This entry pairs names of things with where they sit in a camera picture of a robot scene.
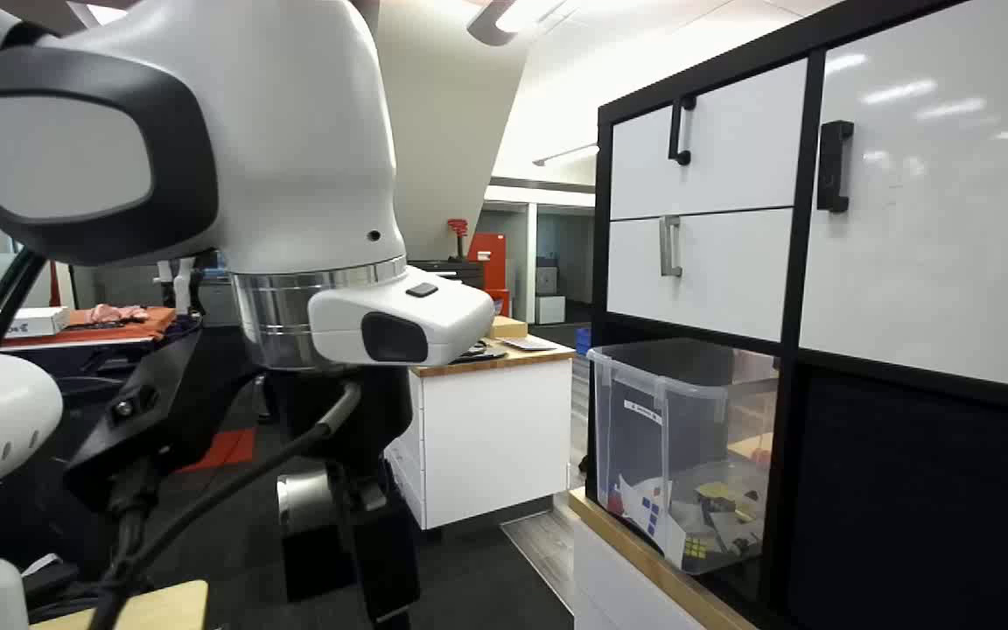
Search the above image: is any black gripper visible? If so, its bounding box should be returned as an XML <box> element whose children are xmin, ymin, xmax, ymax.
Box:
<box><xmin>261</xmin><ymin>363</ymin><xmax>426</xmax><ymax>630</ymax></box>

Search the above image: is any clear plastic storage container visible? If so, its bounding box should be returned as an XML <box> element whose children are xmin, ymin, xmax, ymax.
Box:
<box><xmin>583</xmin><ymin>338</ymin><xmax>780</xmax><ymax>583</ymax></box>

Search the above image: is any white island cabinet wooden top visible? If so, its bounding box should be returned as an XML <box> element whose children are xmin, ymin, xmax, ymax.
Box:
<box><xmin>383</xmin><ymin>338</ymin><xmax>576</xmax><ymax>536</ymax></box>

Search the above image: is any black and white cabinet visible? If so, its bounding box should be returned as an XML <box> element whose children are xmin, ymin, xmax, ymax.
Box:
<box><xmin>582</xmin><ymin>0</ymin><xmax>1008</xmax><ymax>630</ymax></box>

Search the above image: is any red floor mat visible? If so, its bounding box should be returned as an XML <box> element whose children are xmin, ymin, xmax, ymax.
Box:
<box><xmin>181</xmin><ymin>425</ymin><xmax>261</xmax><ymax>477</ymax></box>

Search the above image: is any light wooden board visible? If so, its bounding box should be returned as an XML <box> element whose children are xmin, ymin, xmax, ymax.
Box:
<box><xmin>29</xmin><ymin>579</ymin><xmax>213</xmax><ymax>630</ymax></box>

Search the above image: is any white counter with wooden top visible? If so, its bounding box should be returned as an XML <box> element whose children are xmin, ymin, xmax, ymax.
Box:
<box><xmin>558</xmin><ymin>487</ymin><xmax>759</xmax><ymax>630</ymax></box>

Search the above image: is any white box with blue squares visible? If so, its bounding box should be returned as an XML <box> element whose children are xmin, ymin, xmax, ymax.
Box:
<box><xmin>613</xmin><ymin>470</ymin><xmax>692</xmax><ymax>572</ymax></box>

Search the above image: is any red machine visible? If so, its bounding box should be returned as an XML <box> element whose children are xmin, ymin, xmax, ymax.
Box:
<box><xmin>444</xmin><ymin>216</ymin><xmax>514</xmax><ymax>316</ymax></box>

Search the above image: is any red table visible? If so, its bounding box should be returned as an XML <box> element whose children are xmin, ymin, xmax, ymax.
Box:
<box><xmin>0</xmin><ymin>306</ymin><xmax>181</xmax><ymax>358</ymax></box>

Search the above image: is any white open shelving unit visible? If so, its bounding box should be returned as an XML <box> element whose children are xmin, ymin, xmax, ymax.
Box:
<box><xmin>478</xmin><ymin>183</ymin><xmax>600</xmax><ymax>330</ymax></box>

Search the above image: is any yellow white Rubik's cube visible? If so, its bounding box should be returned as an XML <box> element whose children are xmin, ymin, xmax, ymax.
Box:
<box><xmin>688</xmin><ymin>480</ymin><xmax>761</xmax><ymax>547</ymax></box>

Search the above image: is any flat white box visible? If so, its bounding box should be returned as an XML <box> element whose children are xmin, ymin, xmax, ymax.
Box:
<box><xmin>0</xmin><ymin>306</ymin><xmax>68</xmax><ymax>347</ymax></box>

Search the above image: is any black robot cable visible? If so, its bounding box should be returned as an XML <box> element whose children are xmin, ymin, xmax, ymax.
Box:
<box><xmin>87</xmin><ymin>379</ymin><xmax>368</xmax><ymax>630</ymax></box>

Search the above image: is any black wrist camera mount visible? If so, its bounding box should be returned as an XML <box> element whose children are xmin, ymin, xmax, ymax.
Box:
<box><xmin>59</xmin><ymin>320</ymin><xmax>233</xmax><ymax>520</ymax></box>

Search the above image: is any silver drawer handle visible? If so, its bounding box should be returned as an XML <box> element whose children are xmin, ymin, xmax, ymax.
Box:
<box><xmin>653</xmin><ymin>212</ymin><xmax>684</xmax><ymax>279</ymax></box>

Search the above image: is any black drawer handle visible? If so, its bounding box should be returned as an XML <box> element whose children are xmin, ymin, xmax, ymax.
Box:
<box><xmin>663</xmin><ymin>96</ymin><xmax>698</xmax><ymax>167</ymax></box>

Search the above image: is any black cabinet door handle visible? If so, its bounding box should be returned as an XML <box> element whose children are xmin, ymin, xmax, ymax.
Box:
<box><xmin>814</xmin><ymin>117</ymin><xmax>857</xmax><ymax>216</ymax></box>

